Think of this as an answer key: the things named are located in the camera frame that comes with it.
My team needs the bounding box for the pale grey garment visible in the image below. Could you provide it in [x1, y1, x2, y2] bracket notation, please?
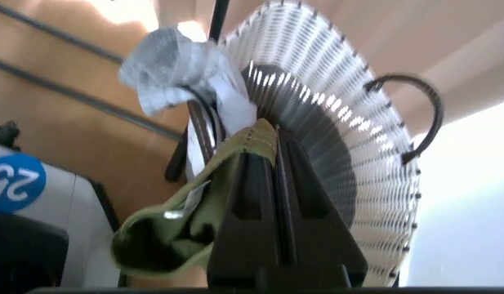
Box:
[118, 26, 259, 180]

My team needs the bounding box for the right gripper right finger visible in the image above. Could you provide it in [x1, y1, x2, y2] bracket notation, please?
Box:
[274, 125, 369, 287]

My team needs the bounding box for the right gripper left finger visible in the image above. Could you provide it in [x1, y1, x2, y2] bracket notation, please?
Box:
[206, 151, 283, 287]

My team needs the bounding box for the green printed shirt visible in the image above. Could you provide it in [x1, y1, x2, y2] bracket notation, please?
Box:
[110, 118, 279, 278]

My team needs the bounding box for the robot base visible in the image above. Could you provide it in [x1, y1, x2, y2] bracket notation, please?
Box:
[0, 120, 128, 289]

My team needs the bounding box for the white laundry basket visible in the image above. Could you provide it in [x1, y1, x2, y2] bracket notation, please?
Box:
[165, 0, 445, 287]

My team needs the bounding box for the black clothes rack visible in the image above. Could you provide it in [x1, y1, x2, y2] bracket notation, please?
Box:
[0, 0, 232, 142]

